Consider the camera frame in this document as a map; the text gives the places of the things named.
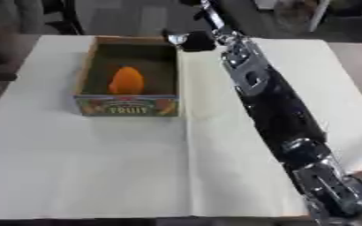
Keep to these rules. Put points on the white table leg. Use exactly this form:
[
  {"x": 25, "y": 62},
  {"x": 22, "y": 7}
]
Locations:
[{"x": 318, "y": 14}]

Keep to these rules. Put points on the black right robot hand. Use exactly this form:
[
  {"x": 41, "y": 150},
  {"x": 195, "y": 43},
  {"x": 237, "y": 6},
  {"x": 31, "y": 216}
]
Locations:
[{"x": 198, "y": 40}]

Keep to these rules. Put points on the orange toy fruit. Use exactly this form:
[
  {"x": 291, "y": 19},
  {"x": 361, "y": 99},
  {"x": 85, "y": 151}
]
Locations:
[{"x": 126, "y": 81}]

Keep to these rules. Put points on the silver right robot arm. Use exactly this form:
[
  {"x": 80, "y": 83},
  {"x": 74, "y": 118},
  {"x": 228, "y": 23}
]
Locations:
[{"x": 271, "y": 100}]

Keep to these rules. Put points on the black chair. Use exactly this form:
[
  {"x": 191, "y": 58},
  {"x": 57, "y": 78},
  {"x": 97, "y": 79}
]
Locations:
[{"x": 60, "y": 14}]

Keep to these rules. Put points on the tan cardboard box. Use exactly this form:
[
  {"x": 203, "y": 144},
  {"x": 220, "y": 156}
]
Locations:
[{"x": 129, "y": 106}]

